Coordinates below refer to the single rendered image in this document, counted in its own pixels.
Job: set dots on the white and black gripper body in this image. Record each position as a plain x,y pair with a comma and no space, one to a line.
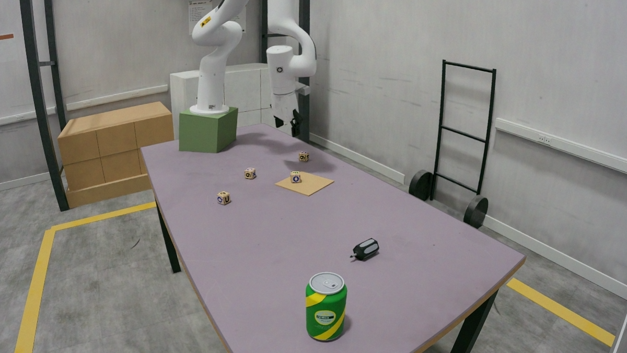
283,105

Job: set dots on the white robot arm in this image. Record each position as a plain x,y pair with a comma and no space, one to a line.
216,29

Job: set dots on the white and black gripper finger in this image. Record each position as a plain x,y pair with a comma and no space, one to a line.
295,127
278,122

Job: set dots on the green drink can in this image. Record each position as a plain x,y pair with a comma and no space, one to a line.
325,306

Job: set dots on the tan square mat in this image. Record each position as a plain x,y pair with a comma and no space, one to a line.
309,184

